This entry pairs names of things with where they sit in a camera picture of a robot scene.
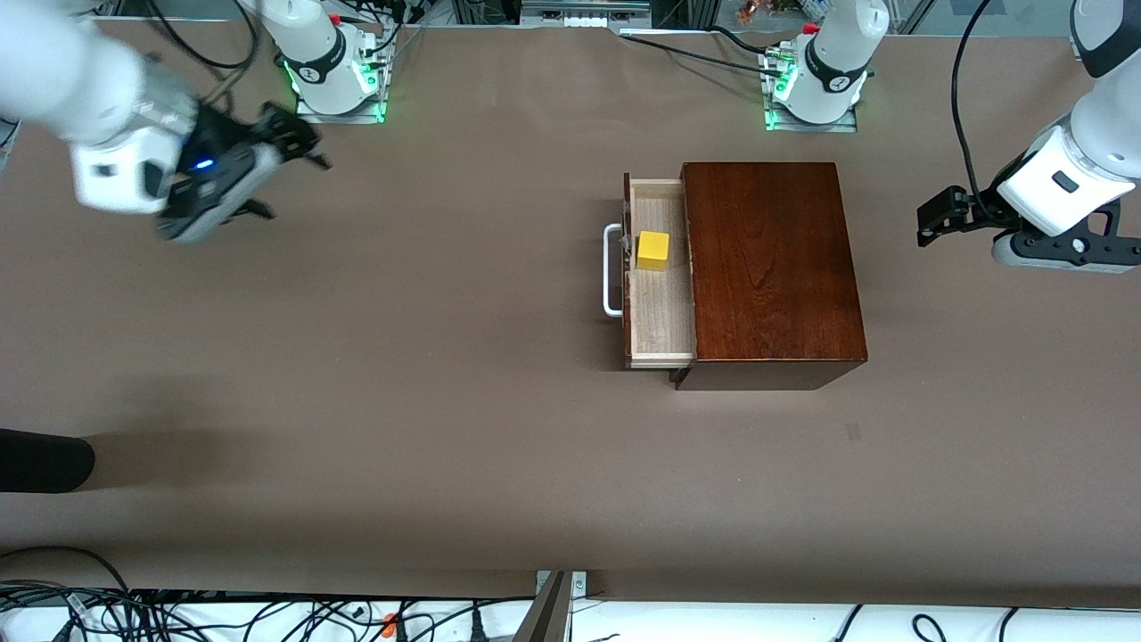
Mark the wooden drawer with white handle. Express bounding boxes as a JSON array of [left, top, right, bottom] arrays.
[[603, 172, 698, 369]]

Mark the dark brown wooden cabinet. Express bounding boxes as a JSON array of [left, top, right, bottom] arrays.
[[670, 161, 869, 391]]

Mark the black cylinder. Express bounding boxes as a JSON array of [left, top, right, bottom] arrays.
[[0, 428, 96, 494]]

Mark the white power strip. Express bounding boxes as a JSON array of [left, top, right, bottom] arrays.
[[521, 0, 652, 28]]

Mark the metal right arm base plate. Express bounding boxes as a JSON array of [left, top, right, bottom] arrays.
[[294, 87, 389, 124]]

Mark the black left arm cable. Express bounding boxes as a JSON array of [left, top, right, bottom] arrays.
[[950, 0, 1010, 217]]

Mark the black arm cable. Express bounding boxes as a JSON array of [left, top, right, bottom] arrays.
[[143, 0, 261, 72], [950, 0, 1010, 217]]

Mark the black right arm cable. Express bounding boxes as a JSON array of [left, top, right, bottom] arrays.
[[143, 0, 261, 72]]

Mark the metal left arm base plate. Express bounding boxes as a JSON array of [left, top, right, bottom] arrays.
[[765, 105, 858, 133]]

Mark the short black table cable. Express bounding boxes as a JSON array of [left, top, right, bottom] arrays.
[[709, 25, 785, 56]]

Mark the long black table cable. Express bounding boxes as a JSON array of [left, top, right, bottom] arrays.
[[620, 31, 785, 79]]

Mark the black arched cable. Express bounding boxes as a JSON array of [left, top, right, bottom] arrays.
[[0, 546, 135, 597]]

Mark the silver metal bracket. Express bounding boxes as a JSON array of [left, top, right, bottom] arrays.
[[535, 571, 589, 600]]

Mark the dark grey post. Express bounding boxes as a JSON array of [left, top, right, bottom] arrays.
[[513, 571, 573, 642]]

